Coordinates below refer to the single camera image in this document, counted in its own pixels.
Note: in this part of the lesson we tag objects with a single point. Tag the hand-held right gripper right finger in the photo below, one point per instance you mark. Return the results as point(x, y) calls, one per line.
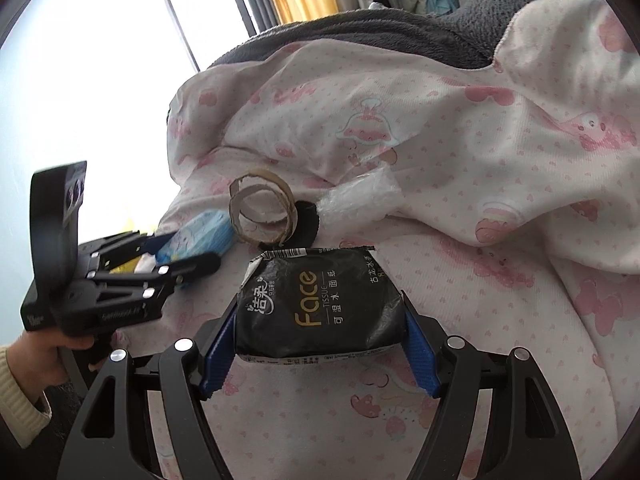
point(417, 355)

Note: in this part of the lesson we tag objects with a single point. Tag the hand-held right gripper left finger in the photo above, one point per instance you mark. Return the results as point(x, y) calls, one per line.
point(220, 355)

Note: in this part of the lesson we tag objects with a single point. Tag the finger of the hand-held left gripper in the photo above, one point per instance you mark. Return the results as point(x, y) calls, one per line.
point(125, 246)
point(195, 265)

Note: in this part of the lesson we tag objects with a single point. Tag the blue snack packet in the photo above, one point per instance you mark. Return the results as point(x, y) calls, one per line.
point(200, 235)

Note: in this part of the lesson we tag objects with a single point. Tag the black tissue packet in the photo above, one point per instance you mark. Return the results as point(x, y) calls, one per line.
point(320, 305)

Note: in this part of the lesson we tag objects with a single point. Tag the person's left forearm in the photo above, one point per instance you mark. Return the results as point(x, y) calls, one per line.
point(20, 400)

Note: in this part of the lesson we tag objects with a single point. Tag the person's left hand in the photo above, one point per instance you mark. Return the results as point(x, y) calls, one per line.
point(35, 355)

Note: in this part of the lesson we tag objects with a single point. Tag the brown cardboard tape roll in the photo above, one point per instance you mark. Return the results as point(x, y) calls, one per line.
point(292, 212)

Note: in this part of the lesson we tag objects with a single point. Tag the clear bubble wrap piece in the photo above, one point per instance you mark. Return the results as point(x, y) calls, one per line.
point(357, 197)

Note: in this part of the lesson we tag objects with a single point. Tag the pink cartoon print blanket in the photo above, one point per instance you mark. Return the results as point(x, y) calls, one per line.
point(450, 135)

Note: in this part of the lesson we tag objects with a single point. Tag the glass balcony door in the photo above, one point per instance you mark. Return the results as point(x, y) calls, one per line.
point(210, 10)

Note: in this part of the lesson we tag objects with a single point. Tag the dark grey fleece blanket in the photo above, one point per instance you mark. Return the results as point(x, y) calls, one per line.
point(375, 30)

